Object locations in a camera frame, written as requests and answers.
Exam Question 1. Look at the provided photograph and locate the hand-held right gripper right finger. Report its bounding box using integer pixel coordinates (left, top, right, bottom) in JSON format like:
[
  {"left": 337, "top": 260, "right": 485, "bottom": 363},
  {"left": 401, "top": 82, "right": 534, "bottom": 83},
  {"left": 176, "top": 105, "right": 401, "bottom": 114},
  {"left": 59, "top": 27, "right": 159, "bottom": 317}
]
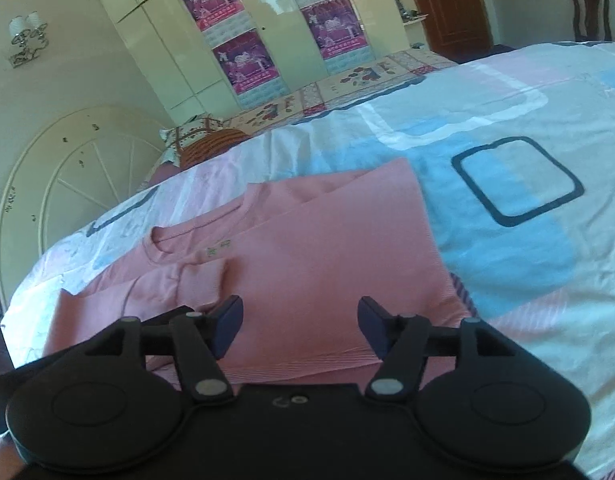
[{"left": 356, "top": 296, "right": 518, "bottom": 404}]

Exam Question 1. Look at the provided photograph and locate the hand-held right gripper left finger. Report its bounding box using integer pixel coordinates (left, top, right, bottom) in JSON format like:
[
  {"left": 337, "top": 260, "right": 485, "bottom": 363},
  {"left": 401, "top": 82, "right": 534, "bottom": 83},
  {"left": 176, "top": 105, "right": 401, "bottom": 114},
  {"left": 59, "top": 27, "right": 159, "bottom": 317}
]
[{"left": 85, "top": 295, "right": 246, "bottom": 406}]

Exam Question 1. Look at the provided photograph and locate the pink knit sweater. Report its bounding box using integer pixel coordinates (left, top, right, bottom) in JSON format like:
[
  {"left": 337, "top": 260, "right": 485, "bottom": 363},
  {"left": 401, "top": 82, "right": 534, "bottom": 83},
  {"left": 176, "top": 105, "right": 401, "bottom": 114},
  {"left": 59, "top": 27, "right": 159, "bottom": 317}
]
[{"left": 42, "top": 157, "right": 481, "bottom": 386}]

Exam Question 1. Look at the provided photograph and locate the orange knitted cushion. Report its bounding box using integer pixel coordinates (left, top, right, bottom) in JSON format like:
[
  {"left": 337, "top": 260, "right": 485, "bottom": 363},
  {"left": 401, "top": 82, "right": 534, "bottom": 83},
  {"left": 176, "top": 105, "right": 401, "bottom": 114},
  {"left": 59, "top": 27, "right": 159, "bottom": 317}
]
[{"left": 180, "top": 129, "right": 252, "bottom": 170}]

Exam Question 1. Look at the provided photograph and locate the patterned pillow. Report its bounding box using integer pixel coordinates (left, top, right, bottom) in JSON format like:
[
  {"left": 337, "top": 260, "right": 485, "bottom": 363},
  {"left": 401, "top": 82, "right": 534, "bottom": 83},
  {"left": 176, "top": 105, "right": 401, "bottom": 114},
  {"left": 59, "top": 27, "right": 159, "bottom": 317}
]
[{"left": 160, "top": 115, "right": 224, "bottom": 166}]

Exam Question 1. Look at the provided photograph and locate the cream round headboard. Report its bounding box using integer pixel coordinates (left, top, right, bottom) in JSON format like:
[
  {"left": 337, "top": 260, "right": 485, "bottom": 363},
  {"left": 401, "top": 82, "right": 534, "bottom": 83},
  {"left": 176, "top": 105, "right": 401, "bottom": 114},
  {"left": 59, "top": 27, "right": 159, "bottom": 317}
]
[{"left": 0, "top": 105, "right": 181, "bottom": 311}]

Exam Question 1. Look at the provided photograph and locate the pastel patterned bed sheet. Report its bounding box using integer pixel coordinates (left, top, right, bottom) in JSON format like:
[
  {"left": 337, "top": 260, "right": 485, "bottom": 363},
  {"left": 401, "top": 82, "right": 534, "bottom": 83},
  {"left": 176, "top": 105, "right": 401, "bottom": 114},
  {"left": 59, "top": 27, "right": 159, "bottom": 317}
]
[{"left": 2, "top": 40, "right": 615, "bottom": 480}]

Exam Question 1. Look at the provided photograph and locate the floral patchwork quilt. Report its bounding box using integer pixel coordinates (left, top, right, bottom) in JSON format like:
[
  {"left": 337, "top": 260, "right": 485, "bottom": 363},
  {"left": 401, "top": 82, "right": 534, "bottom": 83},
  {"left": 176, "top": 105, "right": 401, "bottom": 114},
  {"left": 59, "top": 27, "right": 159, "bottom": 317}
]
[{"left": 222, "top": 50, "right": 458, "bottom": 133}]

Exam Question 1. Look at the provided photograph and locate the cream wardrobe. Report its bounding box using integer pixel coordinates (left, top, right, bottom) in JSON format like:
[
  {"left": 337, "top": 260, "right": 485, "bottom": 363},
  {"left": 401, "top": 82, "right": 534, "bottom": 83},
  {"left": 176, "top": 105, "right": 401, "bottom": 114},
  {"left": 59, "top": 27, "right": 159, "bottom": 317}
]
[{"left": 78, "top": 0, "right": 408, "bottom": 113}]

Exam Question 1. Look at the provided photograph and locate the brown wooden cabinet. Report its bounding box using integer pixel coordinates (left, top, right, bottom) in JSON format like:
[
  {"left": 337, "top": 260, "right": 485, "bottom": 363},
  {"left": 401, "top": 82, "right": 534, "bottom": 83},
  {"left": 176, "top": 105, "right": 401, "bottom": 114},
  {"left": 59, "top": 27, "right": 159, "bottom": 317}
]
[{"left": 401, "top": 0, "right": 493, "bottom": 61}]

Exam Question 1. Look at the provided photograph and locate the dark wooden chair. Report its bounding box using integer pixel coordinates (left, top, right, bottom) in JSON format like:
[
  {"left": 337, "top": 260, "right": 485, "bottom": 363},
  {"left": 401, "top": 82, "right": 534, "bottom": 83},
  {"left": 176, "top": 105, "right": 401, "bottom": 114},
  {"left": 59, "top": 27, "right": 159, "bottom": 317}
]
[{"left": 569, "top": 0, "right": 613, "bottom": 43}]

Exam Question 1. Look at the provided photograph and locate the white wall lamp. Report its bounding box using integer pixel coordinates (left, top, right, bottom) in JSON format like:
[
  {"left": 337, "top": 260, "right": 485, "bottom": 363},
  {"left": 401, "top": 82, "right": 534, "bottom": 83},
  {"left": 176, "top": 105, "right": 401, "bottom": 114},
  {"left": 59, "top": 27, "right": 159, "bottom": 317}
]
[{"left": 8, "top": 10, "right": 51, "bottom": 68}]

